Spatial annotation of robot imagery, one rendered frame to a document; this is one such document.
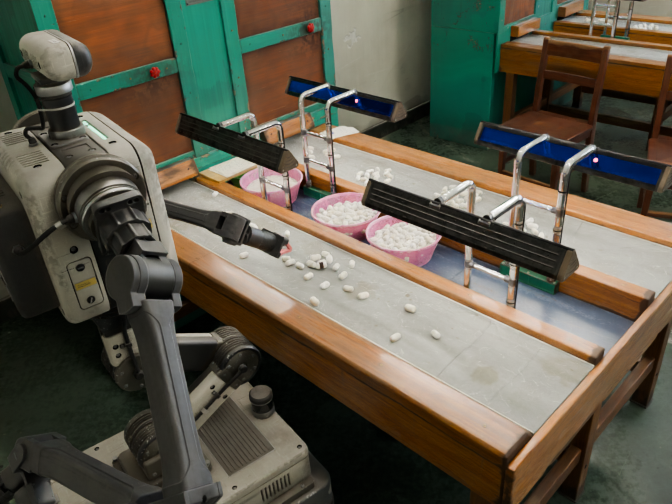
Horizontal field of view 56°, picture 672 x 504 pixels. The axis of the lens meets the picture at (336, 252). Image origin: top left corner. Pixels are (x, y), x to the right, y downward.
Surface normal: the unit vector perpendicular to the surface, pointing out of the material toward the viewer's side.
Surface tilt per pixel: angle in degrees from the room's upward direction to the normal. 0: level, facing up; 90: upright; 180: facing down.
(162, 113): 90
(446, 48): 90
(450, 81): 90
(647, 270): 0
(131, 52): 90
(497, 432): 0
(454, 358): 0
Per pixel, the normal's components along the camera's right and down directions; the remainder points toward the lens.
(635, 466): -0.07, -0.85
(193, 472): 0.76, -0.40
